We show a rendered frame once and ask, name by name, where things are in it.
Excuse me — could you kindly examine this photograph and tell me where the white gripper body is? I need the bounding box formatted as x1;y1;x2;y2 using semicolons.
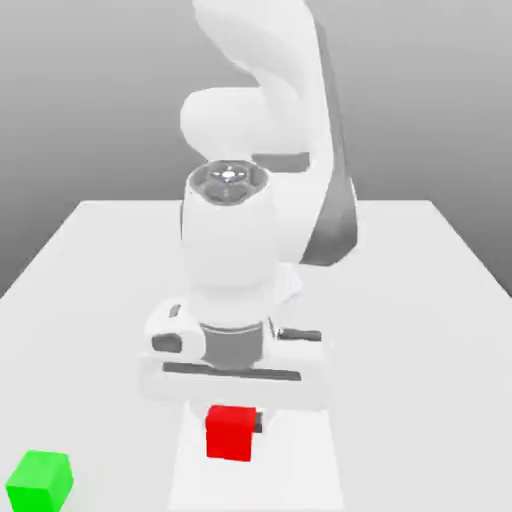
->
138;338;334;410

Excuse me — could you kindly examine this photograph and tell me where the small red cube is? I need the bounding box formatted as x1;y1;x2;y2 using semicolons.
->
204;404;258;463

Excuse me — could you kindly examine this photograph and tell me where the small green cube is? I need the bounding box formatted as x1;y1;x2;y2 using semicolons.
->
4;450;76;512

